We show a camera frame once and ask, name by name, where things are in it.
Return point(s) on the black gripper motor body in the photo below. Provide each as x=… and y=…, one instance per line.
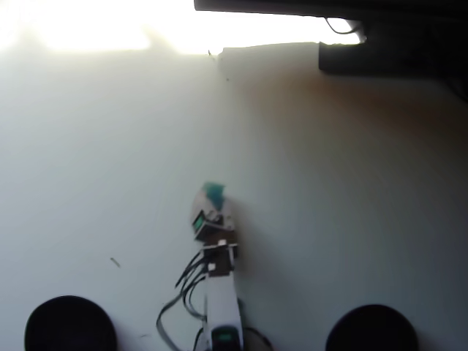
x=205, y=225

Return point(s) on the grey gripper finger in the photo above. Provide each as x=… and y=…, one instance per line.
x=228, y=215

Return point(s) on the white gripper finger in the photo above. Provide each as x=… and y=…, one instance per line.
x=200, y=203

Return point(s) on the blue cube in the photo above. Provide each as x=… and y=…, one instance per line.
x=215, y=194

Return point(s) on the white Koch robot arm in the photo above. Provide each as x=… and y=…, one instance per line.
x=223, y=292

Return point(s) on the black round bowl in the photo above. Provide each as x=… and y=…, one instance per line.
x=69, y=325
x=371, y=329

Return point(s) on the black box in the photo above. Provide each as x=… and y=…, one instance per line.
x=395, y=51

